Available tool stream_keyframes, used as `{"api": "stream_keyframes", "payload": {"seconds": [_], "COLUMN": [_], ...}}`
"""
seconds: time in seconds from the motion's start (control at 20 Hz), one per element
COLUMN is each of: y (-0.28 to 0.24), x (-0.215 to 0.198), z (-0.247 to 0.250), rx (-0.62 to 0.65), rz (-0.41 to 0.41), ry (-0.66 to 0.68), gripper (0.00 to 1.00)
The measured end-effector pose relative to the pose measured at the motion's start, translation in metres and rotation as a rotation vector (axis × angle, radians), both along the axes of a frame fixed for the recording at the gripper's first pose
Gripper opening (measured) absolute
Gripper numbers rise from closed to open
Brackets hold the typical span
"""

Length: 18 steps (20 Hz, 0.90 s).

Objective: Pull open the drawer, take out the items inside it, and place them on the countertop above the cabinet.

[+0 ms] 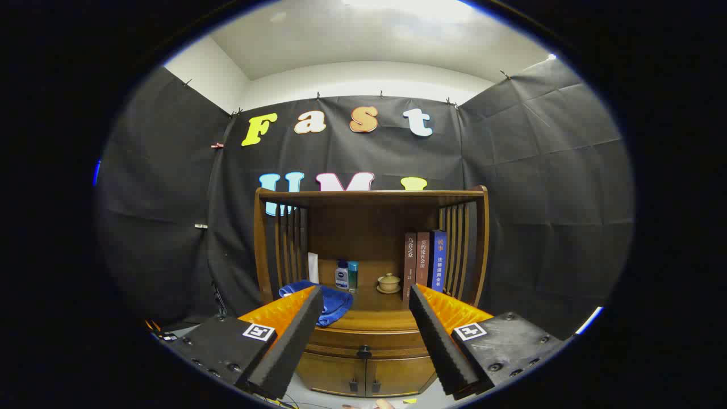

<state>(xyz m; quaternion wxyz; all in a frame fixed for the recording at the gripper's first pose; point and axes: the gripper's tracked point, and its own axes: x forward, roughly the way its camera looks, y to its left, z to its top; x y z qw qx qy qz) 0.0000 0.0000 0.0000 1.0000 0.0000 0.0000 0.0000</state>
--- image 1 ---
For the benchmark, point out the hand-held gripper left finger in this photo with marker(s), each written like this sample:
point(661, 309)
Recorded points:
point(295, 341)

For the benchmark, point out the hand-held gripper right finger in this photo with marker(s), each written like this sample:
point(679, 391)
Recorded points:
point(437, 341)

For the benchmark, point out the wooden drawer with black knob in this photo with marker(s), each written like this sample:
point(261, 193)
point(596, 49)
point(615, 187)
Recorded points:
point(392, 341)

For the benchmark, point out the wooden cabinet door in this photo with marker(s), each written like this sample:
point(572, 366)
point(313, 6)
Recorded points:
point(397, 375)
point(329, 375)

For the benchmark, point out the brown wooden cabinet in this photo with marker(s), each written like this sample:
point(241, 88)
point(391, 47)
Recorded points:
point(363, 227)

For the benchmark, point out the folded blue towel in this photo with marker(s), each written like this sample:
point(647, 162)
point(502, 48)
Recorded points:
point(335, 304)

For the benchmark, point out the blue book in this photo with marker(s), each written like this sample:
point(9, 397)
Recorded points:
point(439, 267)

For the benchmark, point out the beige lidded teacup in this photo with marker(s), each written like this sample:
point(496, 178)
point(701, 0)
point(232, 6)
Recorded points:
point(389, 283)

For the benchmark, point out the white tube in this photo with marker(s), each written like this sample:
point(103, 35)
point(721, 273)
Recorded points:
point(313, 267)

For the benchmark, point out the white bottle with blue cap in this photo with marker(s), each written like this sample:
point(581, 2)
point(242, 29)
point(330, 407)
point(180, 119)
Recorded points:
point(341, 277)

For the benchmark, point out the dark brown book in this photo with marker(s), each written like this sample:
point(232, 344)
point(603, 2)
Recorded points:
point(410, 267)

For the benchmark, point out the reddish brown book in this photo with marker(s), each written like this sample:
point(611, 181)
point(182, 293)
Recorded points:
point(423, 261)

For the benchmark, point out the teal bottle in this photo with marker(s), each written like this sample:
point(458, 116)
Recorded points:
point(352, 275)

